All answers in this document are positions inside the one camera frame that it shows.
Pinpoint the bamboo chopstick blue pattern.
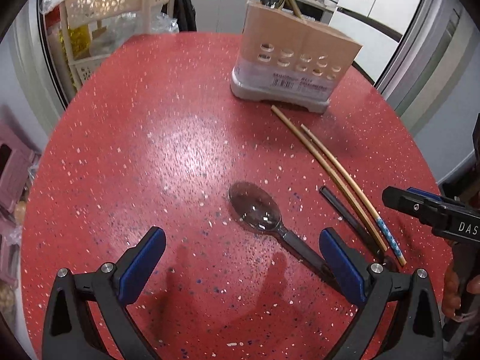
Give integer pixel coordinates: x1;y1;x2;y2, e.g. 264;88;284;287
301;124;407;267

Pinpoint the black plastic spoon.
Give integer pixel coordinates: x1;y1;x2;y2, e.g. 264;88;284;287
228;181;341;293

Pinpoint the plain bamboo chopstick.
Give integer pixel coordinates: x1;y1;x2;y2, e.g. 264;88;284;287
271;105;388;252

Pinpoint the right hand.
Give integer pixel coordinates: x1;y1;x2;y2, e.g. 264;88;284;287
441;262;461;319

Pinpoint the pink plastic stool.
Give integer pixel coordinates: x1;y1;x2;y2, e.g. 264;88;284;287
0;123;36;213

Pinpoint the beige utensil holder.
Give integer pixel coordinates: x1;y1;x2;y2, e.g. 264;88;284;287
230;1;361;114

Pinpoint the black oven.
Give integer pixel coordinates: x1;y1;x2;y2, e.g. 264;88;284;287
295;0;335;24

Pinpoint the cream plastic rack shelf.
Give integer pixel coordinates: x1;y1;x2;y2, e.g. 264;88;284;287
59;0;174;89

